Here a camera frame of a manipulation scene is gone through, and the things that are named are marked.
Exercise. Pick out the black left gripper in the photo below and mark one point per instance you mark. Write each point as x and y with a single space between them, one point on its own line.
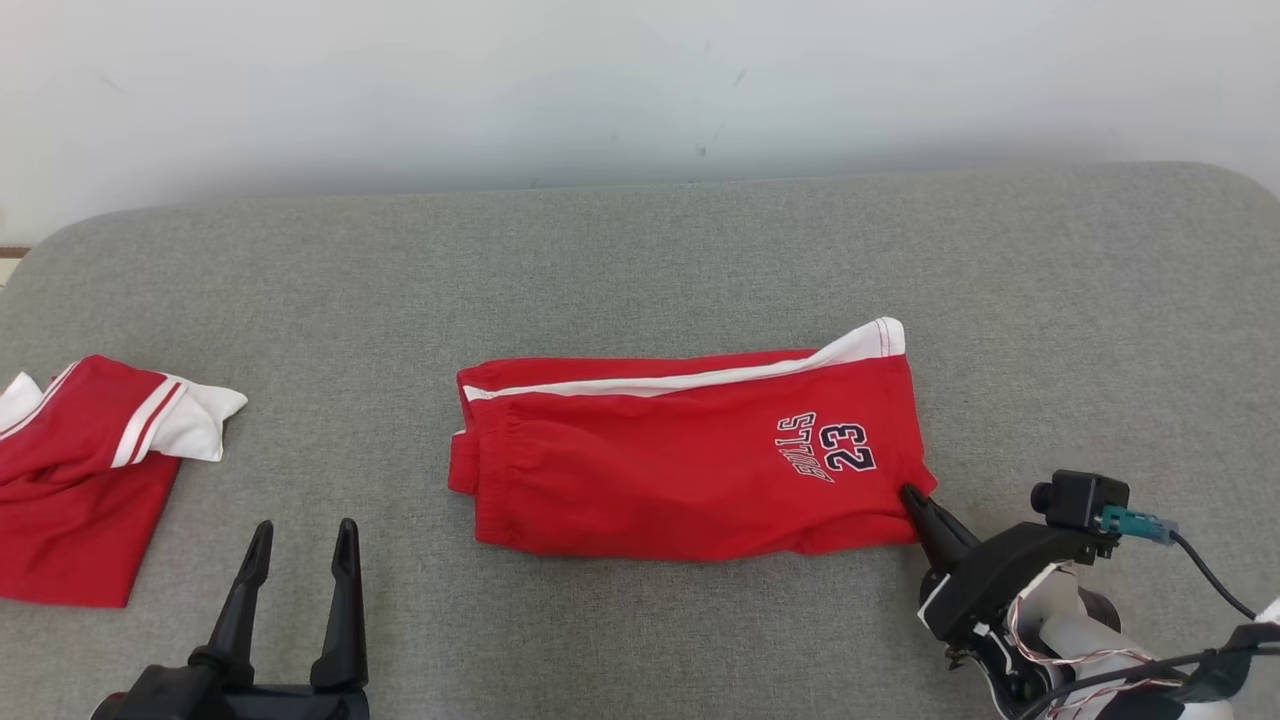
240 705

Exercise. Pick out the red shorts with white stripe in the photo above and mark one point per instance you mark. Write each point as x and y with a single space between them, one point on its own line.
650 470

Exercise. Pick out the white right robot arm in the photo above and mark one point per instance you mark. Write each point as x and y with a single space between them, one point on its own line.
1085 635

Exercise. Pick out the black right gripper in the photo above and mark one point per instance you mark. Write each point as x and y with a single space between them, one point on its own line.
990 580

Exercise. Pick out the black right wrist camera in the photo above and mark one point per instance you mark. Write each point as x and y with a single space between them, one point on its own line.
1085 495

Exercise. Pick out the red jersey with white sleeves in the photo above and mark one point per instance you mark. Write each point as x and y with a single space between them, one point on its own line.
70 520

